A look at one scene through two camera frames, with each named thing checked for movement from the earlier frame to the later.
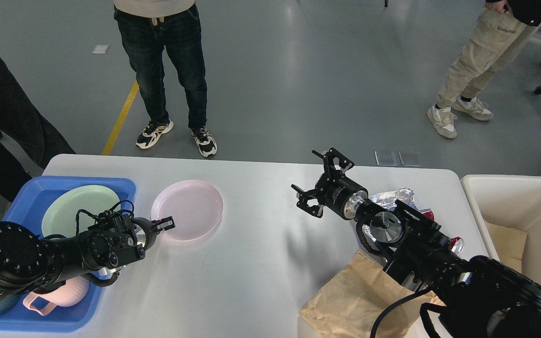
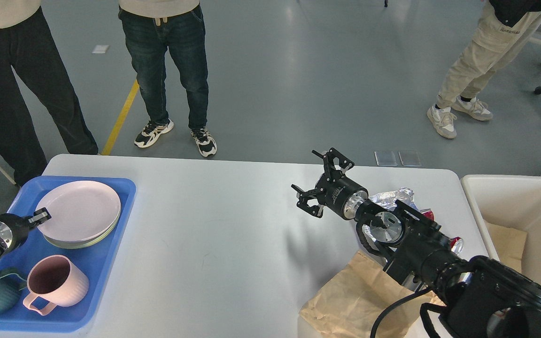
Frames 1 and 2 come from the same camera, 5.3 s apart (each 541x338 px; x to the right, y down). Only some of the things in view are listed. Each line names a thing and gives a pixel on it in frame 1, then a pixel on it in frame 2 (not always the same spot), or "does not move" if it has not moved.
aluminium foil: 404,196 does not move
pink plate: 196,206 → 80,210
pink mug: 73,291 does not move
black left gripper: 146,232 → 19,225
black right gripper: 339,194 does not move
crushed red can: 457,243 does not move
